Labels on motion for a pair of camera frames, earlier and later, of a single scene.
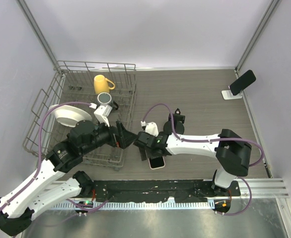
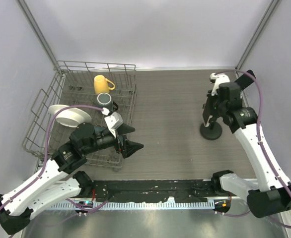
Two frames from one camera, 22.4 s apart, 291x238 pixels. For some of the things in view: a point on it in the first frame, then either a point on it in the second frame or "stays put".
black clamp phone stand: [179, 119] -> [211, 131]
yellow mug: [101, 84] stays put
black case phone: [242, 83] stays put
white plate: [69, 115] stays put
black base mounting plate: [160, 191] stays put
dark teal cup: [106, 98] stays put
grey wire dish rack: [100, 93] stays put
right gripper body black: [150, 154] -> [221, 106]
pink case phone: [157, 163] -> [209, 108]
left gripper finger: [126, 136] -> [130, 147]
